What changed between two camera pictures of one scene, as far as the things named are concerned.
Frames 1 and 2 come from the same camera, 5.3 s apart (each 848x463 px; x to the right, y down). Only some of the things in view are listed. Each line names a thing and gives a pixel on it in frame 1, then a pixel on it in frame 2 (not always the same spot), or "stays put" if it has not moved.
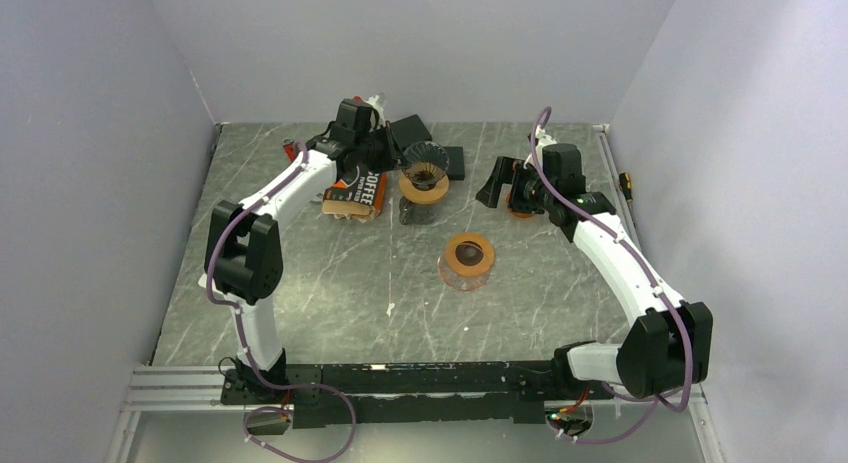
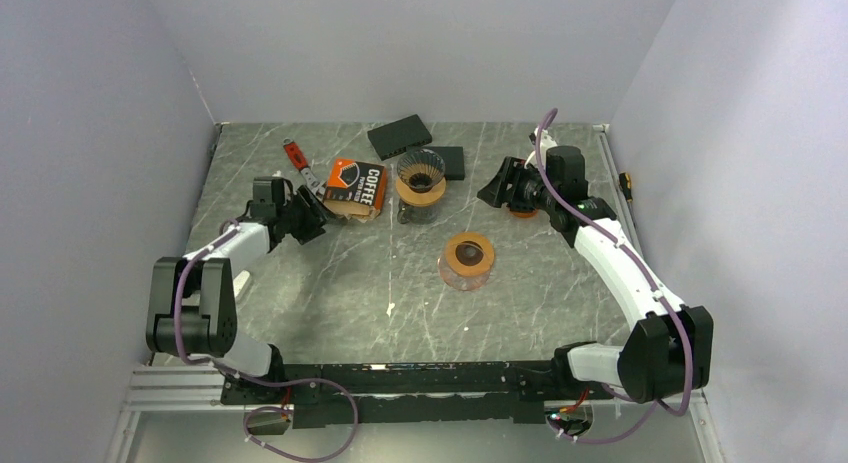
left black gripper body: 375,150 → 289,210
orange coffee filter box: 363,199 stays put
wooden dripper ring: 424,196 stays put
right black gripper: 519,174 stays put
